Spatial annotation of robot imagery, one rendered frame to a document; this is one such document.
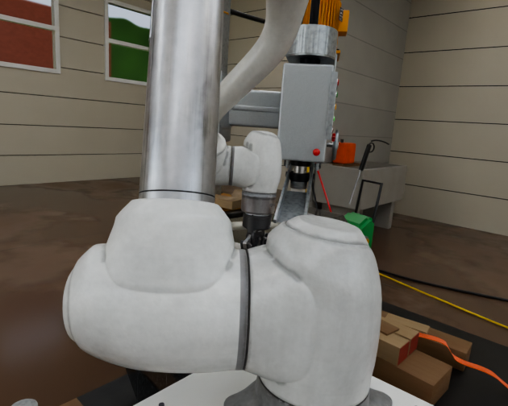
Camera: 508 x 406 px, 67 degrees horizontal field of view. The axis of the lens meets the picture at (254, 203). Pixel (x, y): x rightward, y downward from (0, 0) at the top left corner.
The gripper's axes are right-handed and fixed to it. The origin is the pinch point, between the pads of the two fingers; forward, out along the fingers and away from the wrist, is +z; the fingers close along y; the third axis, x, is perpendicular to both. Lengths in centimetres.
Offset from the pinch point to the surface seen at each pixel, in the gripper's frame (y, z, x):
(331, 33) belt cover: 75, -87, 6
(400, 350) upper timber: 102, 56, -39
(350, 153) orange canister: 399, -37, 53
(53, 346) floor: 46, 81, 135
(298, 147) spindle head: 74, -39, 15
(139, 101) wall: 541, -105, 515
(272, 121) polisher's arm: 129, -53, 51
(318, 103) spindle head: 75, -58, 8
